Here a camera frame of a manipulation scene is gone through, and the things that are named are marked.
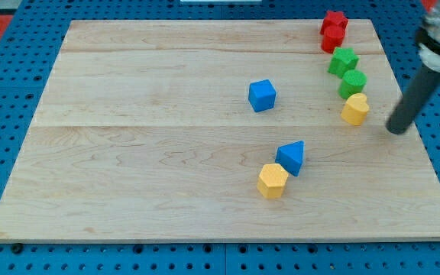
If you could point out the red cylinder block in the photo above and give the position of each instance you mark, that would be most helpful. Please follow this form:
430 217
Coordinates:
333 37

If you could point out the red star block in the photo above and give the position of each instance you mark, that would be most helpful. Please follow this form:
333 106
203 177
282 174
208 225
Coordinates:
334 18

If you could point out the yellow heart block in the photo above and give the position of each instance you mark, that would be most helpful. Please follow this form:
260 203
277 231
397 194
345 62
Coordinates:
355 109

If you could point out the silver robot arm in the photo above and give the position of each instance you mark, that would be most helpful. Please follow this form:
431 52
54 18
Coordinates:
428 38

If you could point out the green star block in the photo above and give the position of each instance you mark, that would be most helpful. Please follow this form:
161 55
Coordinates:
343 60

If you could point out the wooden board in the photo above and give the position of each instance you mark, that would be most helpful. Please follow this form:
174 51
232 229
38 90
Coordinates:
144 134

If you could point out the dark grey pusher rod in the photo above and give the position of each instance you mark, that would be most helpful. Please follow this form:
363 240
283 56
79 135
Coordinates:
419 91

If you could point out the blue cube block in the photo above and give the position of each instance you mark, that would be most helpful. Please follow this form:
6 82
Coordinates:
262 95

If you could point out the blue triangle block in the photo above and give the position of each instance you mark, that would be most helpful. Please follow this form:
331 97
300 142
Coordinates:
291 157

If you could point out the green cylinder block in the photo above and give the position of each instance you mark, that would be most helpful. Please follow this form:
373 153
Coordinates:
352 82

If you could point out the yellow hexagon block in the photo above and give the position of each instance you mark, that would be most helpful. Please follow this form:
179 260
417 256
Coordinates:
272 181

